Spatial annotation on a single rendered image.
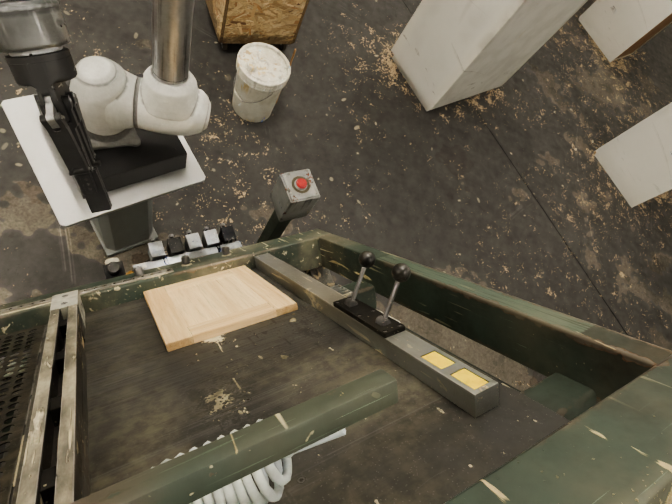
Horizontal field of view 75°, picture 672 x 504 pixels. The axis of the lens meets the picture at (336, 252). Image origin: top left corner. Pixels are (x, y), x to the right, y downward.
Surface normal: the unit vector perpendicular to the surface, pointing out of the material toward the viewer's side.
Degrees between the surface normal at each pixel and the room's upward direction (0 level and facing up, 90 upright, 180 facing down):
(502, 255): 0
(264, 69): 0
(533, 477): 57
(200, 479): 33
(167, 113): 75
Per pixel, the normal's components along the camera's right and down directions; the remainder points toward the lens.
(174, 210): 0.36, -0.35
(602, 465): -0.11, -0.95
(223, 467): 0.49, 0.20
